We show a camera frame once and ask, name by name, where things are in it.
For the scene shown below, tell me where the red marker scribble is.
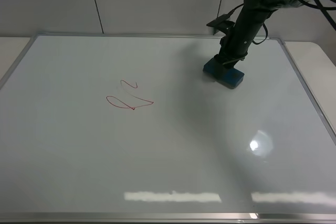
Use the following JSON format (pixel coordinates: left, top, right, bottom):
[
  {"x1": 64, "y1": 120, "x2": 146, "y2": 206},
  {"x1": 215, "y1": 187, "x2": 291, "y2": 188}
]
[{"x1": 106, "y1": 80, "x2": 154, "y2": 111}]

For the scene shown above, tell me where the white whiteboard with aluminium frame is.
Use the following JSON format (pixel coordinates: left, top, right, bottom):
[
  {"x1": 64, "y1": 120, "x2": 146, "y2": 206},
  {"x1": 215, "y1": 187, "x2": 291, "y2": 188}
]
[{"x1": 1, "y1": 34, "x2": 335, "y2": 223}]

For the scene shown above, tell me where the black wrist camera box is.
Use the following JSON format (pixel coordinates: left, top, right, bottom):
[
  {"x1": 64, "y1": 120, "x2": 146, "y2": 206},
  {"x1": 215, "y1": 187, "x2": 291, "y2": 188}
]
[{"x1": 206, "y1": 14, "x2": 235, "y2": 35}]

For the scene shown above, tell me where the blue board eraser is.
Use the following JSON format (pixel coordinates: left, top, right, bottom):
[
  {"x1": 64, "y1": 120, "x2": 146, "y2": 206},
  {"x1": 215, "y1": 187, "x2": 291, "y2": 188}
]
[{"x1": 203, "y1": 58, "x2": 245, "y2": 89}]

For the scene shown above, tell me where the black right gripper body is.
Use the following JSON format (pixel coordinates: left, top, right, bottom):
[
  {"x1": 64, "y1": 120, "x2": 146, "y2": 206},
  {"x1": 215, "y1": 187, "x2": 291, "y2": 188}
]
[{"x1": 214, "y1": 11, "x2": 265, "y2": 69}]

